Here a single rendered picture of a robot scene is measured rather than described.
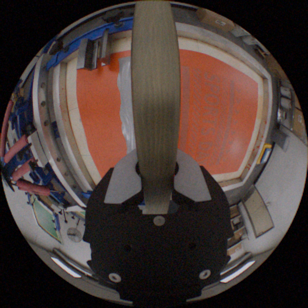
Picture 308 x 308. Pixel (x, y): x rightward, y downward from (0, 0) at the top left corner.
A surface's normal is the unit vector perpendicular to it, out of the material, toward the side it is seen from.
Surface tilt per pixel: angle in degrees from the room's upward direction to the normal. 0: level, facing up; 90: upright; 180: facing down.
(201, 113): 0
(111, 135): 0
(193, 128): 0
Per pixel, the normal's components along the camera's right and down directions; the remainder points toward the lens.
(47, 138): 1.00, -0.03
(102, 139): 0.00, 0.54
